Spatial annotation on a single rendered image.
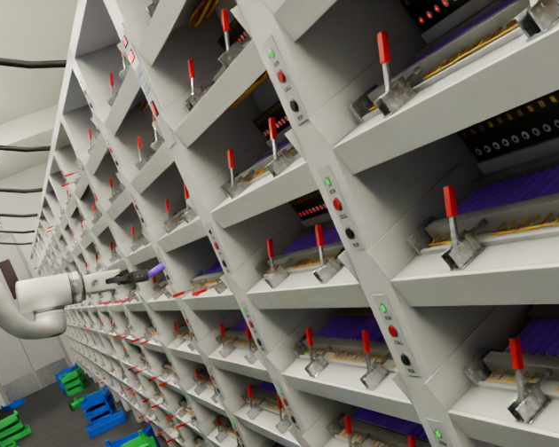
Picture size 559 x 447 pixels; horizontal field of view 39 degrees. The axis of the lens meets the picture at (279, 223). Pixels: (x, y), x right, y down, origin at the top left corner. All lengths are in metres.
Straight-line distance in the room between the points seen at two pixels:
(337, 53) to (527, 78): 0.42
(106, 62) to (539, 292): 1.86
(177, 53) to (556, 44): 1.20
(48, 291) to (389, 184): 1.21
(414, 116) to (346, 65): 0.25
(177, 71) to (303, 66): 0.73
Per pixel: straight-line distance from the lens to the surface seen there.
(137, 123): 2.43
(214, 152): 1.72
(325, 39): 1.07
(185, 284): 2.39
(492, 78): 0.73
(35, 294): 2.08
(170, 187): 2.41
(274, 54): 1.09
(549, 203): 0.84
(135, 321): 3.78
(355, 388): 1.37
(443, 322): 1.08
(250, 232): 1.72
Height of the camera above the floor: 1.08
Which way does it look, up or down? 2 degrees down
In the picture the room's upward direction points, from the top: 24 degrees counter-clockwise
